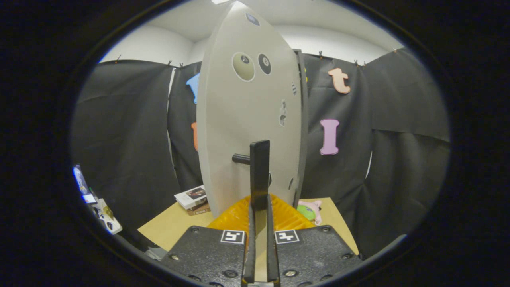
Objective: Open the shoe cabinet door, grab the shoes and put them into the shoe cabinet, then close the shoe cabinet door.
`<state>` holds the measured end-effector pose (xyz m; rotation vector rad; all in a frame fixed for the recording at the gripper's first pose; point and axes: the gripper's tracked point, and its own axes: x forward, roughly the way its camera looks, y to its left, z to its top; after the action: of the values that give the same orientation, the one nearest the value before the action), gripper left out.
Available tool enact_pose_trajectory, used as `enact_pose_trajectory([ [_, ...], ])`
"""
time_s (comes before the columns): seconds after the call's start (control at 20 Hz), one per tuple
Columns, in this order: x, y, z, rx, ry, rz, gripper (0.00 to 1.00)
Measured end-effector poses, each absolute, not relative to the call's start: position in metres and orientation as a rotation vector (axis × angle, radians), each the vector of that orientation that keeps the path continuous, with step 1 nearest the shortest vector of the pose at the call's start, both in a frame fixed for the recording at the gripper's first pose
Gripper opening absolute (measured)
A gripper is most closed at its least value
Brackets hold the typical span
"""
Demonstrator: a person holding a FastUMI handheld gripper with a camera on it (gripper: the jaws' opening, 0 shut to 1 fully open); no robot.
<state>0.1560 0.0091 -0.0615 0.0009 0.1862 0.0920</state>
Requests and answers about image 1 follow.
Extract green pink plush toy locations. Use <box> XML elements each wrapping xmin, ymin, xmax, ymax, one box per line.
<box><xmin>297</xmin><ymin>200</ymin><xmax>322</xmax><ymax>226</ymax></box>

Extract white gadget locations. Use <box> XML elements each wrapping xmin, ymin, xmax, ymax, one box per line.
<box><xmin>94</xmin><ymin>198</ymin><xmax>123</xmax><ymax>235</ymax></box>

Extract black backdrop cloth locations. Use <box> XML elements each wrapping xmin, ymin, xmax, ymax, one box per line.
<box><xmin>72</xmin><ymin>48</ymin><xmax>451</xmax><ymax>259</ymax></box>

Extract white book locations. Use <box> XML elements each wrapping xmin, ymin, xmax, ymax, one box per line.
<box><xmin>174</xmin><ymin>185</ymin><xmax>208</xmax><ymax>210</ymax></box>

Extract bright screen device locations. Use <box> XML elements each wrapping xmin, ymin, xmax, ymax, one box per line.
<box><xmin>73</xmin><ymin>165</ymin><xmax>97</xmax><ymax>204</ymax></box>

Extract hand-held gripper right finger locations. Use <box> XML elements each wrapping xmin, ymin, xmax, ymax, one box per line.
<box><xmin>266</xmin><ymin>194</ymin><xmax>363</xmax><ymax>287</ymax></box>

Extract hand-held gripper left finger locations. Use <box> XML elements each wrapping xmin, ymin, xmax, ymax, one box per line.
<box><xmin>161</xmin><ymin>195</ymin><xmax>256</xmax><ymax>287</ymax></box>

